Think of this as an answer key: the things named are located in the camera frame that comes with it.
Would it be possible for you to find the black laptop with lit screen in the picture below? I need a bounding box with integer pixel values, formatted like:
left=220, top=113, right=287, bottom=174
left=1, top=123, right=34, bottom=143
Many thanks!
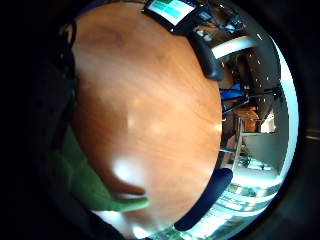
left=142, top=0, right=214, bottom=36

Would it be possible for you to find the black chair armrest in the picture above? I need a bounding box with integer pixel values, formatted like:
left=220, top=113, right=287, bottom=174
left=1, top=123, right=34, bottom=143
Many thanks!
left=187, top=29, right=225, bottom=82

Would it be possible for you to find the blue office chair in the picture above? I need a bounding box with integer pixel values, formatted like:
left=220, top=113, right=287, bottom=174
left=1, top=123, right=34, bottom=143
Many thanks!
left=220, top=83, right=247, bottom=101

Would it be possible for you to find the wooden side table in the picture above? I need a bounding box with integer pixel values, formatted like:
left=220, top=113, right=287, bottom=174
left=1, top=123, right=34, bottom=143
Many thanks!
left=233, top=106, right=260, bottom=133

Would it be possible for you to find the black tripod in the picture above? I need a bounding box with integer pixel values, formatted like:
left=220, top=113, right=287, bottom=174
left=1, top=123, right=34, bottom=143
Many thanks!
left=222, top=85, right=285, bottom=116

